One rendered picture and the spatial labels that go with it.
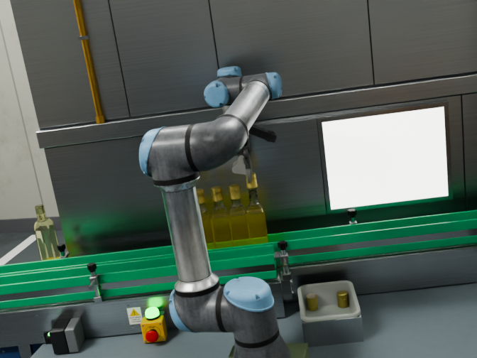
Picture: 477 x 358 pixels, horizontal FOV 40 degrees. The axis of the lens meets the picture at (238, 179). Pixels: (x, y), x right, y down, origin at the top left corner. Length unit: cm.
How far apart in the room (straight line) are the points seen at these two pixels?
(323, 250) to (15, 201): 407
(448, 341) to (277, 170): 77
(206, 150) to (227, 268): 64
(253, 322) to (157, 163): 45
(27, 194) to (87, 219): 343
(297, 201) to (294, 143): 20
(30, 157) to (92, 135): 342
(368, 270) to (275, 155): 48
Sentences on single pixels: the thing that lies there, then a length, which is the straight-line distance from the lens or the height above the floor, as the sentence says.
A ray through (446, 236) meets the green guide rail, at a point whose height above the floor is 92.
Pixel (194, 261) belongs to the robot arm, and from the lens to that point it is 165.
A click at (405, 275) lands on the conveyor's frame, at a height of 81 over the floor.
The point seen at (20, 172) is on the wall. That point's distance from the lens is 578.
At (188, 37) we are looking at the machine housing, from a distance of 220.
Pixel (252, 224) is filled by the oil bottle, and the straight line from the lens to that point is 214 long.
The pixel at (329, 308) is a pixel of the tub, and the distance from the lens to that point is 213.
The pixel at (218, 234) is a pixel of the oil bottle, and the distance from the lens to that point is 216.
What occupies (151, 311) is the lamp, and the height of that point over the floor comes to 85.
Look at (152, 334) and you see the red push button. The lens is 208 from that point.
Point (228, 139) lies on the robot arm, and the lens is 155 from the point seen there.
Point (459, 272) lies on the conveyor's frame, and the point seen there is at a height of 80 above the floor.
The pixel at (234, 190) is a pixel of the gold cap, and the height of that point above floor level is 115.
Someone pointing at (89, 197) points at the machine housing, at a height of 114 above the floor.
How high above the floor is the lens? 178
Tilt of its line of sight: 17 degrees down
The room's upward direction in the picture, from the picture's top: 8 degrees counter-clockwise
